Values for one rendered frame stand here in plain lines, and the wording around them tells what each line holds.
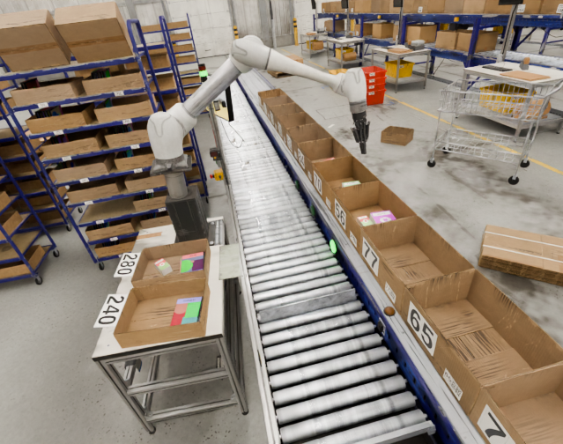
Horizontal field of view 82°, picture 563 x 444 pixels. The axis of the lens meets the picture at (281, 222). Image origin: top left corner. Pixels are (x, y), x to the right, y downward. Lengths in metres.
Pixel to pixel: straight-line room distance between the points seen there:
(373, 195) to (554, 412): 1.23
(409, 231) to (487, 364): 0.67
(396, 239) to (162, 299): 1.22
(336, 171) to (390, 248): 0.80
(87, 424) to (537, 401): 2.25
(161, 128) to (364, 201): 1.19
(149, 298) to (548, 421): 1.64
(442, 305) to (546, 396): 0.40
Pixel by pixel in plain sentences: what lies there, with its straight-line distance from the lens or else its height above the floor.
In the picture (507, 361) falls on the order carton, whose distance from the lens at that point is 1.40.
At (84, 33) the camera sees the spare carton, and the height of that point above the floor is 1.92.
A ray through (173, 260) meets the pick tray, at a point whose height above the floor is 0.76.
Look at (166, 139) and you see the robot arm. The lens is 1.82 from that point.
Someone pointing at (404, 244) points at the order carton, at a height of 0.89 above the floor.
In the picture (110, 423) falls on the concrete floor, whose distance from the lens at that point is 2.48.
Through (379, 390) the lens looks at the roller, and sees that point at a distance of 1.39.
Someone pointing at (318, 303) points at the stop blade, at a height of 0.77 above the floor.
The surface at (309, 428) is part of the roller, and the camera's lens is 1.31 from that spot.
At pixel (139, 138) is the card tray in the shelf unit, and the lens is 2.89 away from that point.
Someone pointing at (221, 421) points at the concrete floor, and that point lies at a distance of 2.22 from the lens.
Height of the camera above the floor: 1.96
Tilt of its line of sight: 34 degrees down
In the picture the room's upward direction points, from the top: 7 degrees counter-clockwise
